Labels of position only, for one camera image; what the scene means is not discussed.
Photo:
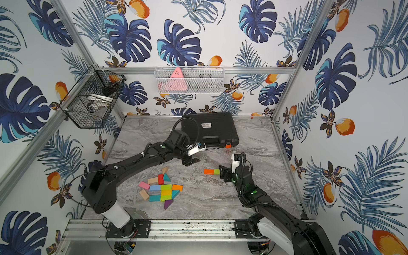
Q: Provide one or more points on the teal small triangle block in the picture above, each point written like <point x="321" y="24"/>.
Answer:
<point x="175" y="193"/>

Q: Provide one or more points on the purple triangle block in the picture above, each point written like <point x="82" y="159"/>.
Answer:
<point x="167" y="203"/>

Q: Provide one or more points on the lime green lower block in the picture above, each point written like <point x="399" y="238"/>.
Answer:
<point x="164" y="198"/>

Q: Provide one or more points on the natural wood slanted block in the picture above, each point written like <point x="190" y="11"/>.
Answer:
<point x="144" y="194"/>

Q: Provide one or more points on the teal rectangular block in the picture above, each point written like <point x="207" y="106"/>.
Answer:
<point x="155" y="198"/>

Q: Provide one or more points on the pink triangle card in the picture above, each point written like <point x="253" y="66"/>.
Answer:
<point x="176" y="82"/>

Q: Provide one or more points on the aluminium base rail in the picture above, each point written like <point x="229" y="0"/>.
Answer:
<point x="169" y="230"/>

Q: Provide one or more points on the black corner bracket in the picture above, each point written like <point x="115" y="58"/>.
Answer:
<point x="117" y="132"/>

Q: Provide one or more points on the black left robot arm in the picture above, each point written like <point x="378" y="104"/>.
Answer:
<point x="100" y="186"/>

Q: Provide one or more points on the light blue rectangular block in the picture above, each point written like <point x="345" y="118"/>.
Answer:
<point x="155" y="188"/>

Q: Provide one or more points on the orange rectangular block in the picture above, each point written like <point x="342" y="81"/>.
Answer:
<point x="209" y="171"/>

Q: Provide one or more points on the black plastic tool case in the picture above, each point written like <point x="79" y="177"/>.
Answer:
<point x="215" y="130"/>

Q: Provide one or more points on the black wire basket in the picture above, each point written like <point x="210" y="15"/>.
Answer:
<point x="90" y="102"/>

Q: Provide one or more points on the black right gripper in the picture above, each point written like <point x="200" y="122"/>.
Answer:
<point x="225" y="172"/>

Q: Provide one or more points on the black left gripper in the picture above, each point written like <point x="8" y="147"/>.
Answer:
<point x="188" y="158"/>

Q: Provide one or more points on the orange square block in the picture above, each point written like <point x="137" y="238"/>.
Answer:
<point x="176" y="187"/>

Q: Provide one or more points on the red rectangular block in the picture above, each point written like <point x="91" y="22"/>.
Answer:
<point x="161" y="179"/>

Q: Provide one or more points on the natural wood rectangular block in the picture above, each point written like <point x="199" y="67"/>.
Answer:
<point x="153" y="181"/>

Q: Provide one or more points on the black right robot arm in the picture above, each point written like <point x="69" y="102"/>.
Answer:
<point x="293" y="235"/>

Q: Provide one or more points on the yellow square block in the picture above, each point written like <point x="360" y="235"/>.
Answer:
<point x="166" y="192"/>

